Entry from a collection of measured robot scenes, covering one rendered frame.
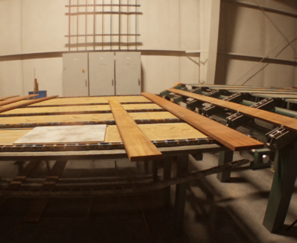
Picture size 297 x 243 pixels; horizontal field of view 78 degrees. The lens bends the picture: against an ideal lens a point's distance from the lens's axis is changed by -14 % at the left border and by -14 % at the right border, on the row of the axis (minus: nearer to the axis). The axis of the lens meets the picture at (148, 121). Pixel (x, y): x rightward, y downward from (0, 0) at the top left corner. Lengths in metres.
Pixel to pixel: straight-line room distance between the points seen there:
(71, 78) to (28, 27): 2.49
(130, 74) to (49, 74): 2.80
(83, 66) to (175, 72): 3.10
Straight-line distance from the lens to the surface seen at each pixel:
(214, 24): 7.19
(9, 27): 8.29
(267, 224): 2.04
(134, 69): 6.66
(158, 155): 0.98
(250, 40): 9.04
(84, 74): 6.69
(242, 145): 1.18
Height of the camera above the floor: 1.23
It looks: 12 degrees down
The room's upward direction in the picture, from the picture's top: straight up
